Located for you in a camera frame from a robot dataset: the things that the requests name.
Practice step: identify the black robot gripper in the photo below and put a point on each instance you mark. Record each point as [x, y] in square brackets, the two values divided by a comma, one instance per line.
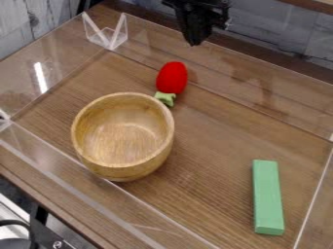
[191, 12]

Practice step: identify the red plush strawberry green leaves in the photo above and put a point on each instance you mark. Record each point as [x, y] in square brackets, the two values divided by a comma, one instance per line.
[171, 82]

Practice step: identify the wooden bowl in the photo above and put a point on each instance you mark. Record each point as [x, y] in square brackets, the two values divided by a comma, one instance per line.
[122, 135]

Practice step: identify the green rectangular block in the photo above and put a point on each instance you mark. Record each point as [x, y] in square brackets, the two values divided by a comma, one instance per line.
[268, 200]

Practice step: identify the black metal table leg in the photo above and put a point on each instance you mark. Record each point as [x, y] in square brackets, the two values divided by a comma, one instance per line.
[52, 234]

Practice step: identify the clear acrylic enclosure wall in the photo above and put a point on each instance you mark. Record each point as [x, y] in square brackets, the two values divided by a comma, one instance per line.
[246, 110]

